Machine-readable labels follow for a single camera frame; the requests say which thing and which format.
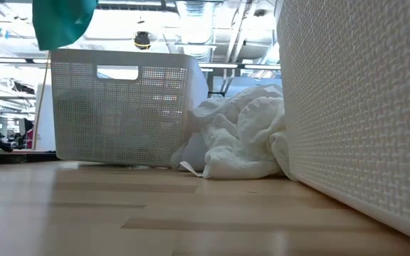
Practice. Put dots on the white smooth buttoned garment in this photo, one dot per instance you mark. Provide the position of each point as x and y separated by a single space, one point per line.
192 153

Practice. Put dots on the white crinkled garment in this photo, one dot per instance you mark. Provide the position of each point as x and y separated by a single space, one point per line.
247 142

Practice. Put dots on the teal garment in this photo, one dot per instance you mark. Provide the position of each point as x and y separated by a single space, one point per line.
62 21

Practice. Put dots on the white perforated plastic basket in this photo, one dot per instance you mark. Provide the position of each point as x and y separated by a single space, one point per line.
361 106
119 117

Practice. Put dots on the black yellow ceiling device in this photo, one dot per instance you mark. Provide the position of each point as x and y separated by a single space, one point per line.
142 40

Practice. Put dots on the black aluminium table frame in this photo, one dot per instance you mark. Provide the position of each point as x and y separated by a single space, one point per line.
13 158

